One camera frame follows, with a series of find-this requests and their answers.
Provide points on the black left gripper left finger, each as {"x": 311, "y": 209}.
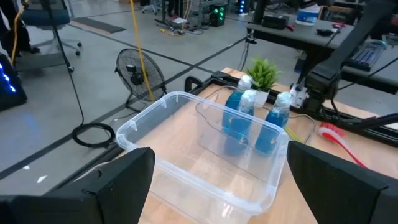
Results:
{"x": 109, "y": 193}

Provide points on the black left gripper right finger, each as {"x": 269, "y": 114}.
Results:
{"x": 335, "y": 193}

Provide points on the red dish brush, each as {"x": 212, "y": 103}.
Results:
{"x": 334, "y": 132}

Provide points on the yellow-green dish brush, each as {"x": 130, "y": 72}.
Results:
{"x": 292, "y": 134}

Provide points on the blue dish soap bottle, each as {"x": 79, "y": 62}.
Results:
{"x": 272, "y": 127}
{"x": 233, "y": 99}
{"x": 239, "y": 124}

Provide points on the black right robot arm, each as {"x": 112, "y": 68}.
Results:
{"x": 342, "y": 46}

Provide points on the clear tall plastic bin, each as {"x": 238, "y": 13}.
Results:
{"x": 174, "y": 149}

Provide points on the black floor fan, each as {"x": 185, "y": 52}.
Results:
{"x": 140, "y": 77}

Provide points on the green plant in white pot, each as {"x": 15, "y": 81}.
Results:
{"x": 263, "y": 73}

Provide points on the black keyboard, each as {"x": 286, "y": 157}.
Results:
{"x": 367, "y": 56}

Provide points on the black computer blue lights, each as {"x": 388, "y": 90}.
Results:
{"x": 9, "y": 84}

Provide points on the grey desk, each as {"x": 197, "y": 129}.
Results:
{"x": 311, "y": 34}

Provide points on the black computer mouse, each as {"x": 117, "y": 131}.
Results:
{"x": 325, "y": 32}

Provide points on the black floor mat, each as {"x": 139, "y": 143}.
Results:
{"x": 96, "y": 25}

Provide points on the white wipes tub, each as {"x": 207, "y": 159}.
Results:
{"x": 308, "y": 15}

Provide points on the small black box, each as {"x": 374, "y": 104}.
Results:
{"x": 275, "y": 21}

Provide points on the office chair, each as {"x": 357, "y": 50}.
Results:
{"x": 46, "y": 15}

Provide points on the person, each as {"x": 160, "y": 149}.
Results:
{"x": 9, "y": 25}

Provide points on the computer tower green lights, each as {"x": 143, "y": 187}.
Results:
{"x": 217, "y": 14}

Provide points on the grey metal base bracket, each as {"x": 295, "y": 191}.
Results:
{"x": 298, "y": 95}

